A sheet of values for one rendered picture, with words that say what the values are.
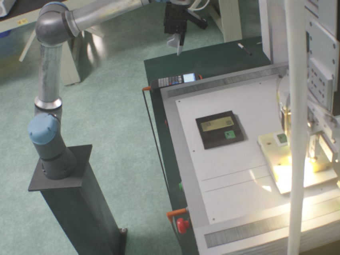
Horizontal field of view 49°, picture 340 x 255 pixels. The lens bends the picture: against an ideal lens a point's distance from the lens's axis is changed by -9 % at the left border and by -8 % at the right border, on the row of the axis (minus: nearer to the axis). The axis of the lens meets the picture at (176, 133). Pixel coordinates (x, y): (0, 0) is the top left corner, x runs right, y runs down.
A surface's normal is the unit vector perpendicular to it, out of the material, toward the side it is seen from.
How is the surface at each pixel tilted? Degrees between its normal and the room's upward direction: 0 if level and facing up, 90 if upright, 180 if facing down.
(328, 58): 90
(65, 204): 90
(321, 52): 90
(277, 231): 0
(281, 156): 0
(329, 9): 90
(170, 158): 0
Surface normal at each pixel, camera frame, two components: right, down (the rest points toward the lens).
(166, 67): -0.17, -0.76
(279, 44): 0.15, 0.61
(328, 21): -0.97, 0.23
